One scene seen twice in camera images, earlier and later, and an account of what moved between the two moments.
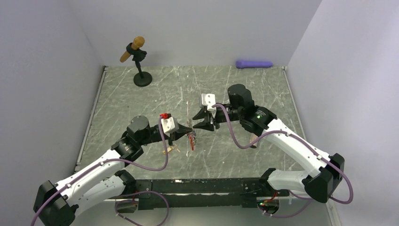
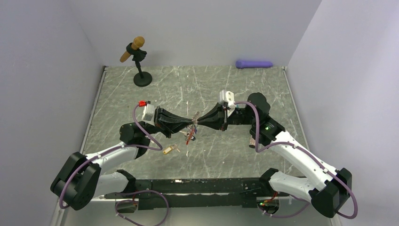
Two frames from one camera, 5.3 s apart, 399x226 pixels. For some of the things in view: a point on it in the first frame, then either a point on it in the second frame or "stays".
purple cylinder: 243,64 stays
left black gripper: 183,130 -> 163,118
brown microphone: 139,41 stays
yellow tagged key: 169,149 stays
